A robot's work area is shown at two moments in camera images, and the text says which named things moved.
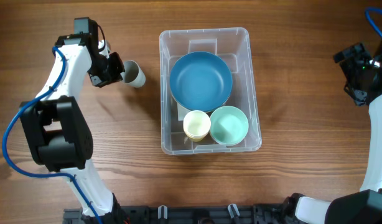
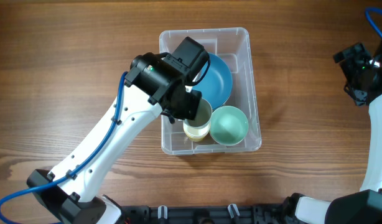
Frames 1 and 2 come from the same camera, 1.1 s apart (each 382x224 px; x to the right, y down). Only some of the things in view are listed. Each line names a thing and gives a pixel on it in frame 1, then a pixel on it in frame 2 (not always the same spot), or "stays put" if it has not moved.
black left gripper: [119, 67] -> [191, 110]
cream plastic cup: [196, 125] stays put
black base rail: [273, 213] stays put
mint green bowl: [229, 125] stays put
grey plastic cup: [133, 74] -> [203, 116]
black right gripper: [348, 60] stays put
